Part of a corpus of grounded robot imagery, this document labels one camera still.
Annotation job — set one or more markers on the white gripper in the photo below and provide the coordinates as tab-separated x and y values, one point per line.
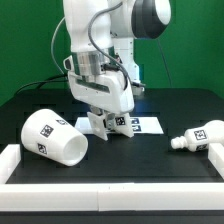
106	90

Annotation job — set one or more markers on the white lamp bulb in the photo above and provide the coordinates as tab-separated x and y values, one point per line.
197	139

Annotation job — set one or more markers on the white lamp base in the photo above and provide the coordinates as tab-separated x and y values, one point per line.
110	121

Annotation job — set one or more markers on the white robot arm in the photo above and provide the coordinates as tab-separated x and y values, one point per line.
101	32

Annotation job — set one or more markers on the white lamp shade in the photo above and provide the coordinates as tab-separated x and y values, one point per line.
49	135

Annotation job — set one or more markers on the white marker sheet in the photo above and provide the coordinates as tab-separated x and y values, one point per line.
148	125

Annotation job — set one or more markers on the white front fence rail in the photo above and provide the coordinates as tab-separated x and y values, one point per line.
112	197

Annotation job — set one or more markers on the white fence rail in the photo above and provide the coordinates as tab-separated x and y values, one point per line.
112	197
216	157
9	159

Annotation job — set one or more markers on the white left fence rail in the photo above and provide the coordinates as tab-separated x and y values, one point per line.
9	159

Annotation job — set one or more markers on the white right fence rail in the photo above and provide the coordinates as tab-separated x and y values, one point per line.
216	157

